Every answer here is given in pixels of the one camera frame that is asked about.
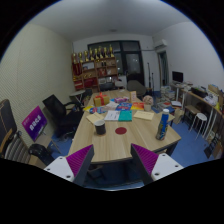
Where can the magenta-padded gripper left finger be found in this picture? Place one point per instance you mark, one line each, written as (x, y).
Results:
(71, 165)

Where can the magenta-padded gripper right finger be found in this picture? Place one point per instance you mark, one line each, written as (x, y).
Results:
(154, 163)

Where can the blue drink bottle white cap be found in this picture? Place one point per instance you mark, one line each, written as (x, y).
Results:
(162, 125)

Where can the flat round red coaster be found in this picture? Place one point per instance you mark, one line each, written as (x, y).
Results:
(120, 130)

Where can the dark mug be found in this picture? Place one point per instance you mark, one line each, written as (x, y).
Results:
(100, 127)

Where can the tan envelope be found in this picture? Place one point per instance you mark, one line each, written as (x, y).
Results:
(143, 115)

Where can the black office chair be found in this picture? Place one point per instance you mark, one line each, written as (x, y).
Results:
(62, 114)

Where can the yellow paper envelope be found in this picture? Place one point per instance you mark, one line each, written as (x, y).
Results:
(95, 117)

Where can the teal notebook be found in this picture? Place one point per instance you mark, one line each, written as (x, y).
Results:
(125, 115)

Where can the purple sign board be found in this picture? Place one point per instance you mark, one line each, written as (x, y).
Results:
(34, 122)

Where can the small white paper cup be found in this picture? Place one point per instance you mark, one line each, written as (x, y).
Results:
(147, 107)

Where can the orange yellow booklet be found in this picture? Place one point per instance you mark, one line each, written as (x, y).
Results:
(137, 106)

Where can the white round stool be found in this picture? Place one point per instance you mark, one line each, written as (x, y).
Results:
(200, 120)

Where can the white paper sheet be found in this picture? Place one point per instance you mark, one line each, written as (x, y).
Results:
(112, 115)

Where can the round patterned ball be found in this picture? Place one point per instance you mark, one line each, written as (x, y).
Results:
(147, 99)

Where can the blue patterned book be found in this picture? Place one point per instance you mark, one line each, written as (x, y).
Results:
(124, 106)

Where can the wooden side desk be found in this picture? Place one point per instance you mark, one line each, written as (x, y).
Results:
(203, 106)

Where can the grey swivel chair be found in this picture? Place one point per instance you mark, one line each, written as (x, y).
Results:
(136, 87)

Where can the black monitor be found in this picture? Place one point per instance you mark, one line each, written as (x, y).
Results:
(177, 76)

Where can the wooden shelf unit with trophies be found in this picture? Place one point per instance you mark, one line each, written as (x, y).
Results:
(94, 68)

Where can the white air conditioner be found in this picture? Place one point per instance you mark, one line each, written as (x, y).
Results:
(160, 43)

